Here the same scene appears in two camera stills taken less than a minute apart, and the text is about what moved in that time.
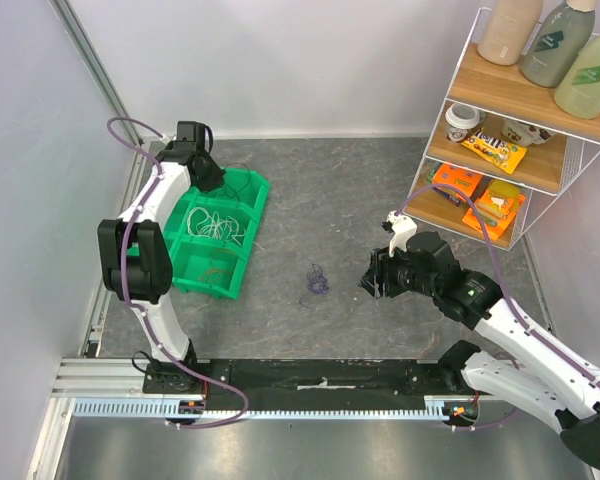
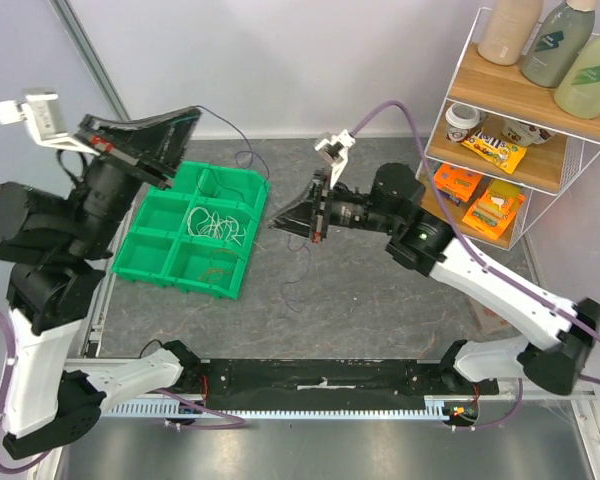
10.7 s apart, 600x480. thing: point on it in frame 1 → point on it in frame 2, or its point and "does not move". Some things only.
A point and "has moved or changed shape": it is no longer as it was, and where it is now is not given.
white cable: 200,223 does not move
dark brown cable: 236,194 has moved or changed shape
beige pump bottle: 506,29 does not move
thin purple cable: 316,283 → 293,275
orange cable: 216,274 does not move
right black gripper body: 380,275 → 318,208
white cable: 199,222 does not move
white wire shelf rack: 502,151 does not move
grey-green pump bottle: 557,42 does not move
